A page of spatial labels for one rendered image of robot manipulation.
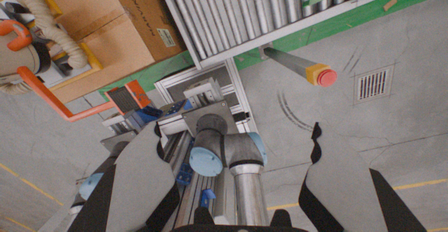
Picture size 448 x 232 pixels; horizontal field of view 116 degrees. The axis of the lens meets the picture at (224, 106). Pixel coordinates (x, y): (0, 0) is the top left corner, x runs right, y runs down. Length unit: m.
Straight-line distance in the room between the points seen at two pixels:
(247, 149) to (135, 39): 0.63
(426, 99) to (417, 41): 0.79
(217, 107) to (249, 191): 0.34
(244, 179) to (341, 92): 1.85
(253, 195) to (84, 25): 0.89
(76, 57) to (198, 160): 0.51
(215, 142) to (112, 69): 0.60
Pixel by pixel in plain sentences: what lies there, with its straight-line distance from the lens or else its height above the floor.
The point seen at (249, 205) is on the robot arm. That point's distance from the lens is 0.45.
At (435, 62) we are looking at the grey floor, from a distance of 2.69.
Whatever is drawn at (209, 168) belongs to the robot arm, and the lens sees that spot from 0.51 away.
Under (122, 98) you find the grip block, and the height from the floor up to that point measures 1.21.
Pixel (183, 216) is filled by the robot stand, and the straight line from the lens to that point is 0.64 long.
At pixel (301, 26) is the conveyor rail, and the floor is 0.59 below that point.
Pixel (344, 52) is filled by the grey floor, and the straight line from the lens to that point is 1.99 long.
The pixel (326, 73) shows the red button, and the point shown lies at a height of 1.04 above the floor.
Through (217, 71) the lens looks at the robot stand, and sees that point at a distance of 1.42.
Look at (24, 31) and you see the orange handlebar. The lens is 0.67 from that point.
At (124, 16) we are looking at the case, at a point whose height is 0.94.
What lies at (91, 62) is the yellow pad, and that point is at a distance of 0.73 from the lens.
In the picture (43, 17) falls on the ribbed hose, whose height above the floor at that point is 1.14.
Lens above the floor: 1.59
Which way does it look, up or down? 63 degrees down
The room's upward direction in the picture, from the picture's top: 176 degrees counter-clockwise
